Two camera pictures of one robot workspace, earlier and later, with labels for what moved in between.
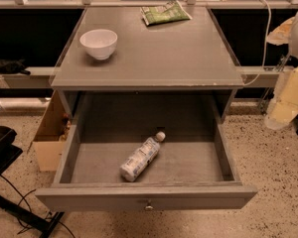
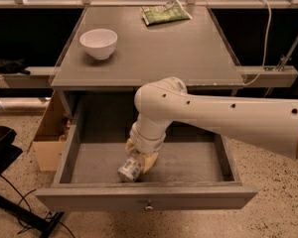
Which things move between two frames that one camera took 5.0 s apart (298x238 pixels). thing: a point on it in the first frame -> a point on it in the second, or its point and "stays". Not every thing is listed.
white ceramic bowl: (99, 43) stays
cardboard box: (51, 134) stays
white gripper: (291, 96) -> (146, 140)
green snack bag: (170, 11) stays
